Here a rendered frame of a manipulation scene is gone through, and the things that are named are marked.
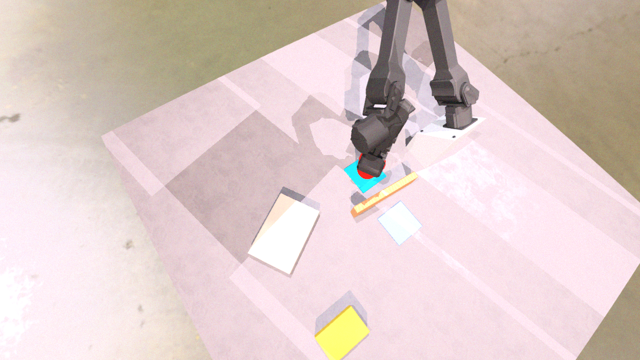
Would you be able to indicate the red cup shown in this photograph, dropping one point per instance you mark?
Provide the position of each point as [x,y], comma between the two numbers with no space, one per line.
[363,174]

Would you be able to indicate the yellow flat box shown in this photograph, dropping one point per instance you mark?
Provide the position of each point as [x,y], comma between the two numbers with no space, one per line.
[341,334]

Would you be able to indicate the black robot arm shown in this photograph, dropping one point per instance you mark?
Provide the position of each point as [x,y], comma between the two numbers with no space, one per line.
[386,83]

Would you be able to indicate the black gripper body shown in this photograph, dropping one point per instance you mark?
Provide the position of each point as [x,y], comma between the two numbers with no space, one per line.
[372,163]

